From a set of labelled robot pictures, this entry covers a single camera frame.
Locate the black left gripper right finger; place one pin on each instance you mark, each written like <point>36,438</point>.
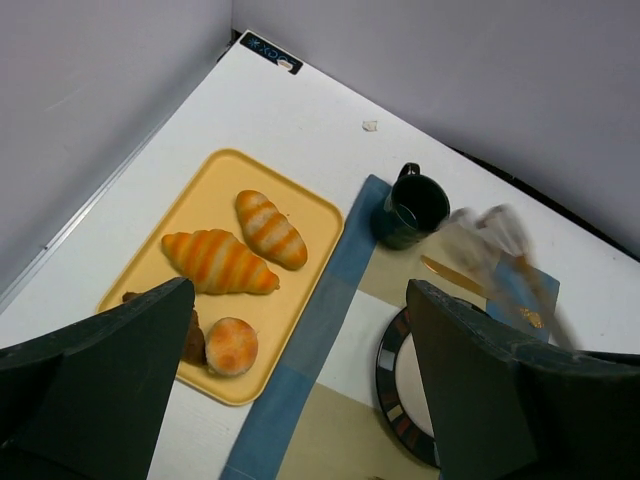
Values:
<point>505,405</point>

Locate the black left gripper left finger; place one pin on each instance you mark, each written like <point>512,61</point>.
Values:
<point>87,401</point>

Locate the round bread bun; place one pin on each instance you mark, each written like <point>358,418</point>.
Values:
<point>231,347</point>

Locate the metal tongs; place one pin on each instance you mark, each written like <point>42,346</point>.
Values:
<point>495,248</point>

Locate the striped bread roll far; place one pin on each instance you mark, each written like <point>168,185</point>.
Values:
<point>268,232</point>

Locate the dark rimmed ceramic plate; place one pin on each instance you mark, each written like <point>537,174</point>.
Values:
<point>393,369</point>

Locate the brown chocolate croissant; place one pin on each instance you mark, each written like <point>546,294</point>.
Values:
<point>193,351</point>

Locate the gold knife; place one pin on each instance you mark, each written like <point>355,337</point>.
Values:
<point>454,277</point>

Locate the blue beige placemat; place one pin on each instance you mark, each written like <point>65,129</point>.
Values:
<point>319,416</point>

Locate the striped orange croissant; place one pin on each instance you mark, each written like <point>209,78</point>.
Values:
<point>218,263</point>

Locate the dark green mug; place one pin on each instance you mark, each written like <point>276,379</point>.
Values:
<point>414,209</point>

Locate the yellow plastic tray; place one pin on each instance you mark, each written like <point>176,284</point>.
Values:
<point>208,202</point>

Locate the small white paper scrap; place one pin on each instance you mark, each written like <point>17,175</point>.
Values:
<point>370,126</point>

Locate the left blue logo sticker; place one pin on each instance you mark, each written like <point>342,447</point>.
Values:
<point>271,53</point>

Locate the aluminium table frame rail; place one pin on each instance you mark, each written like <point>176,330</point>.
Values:
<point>39,215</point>

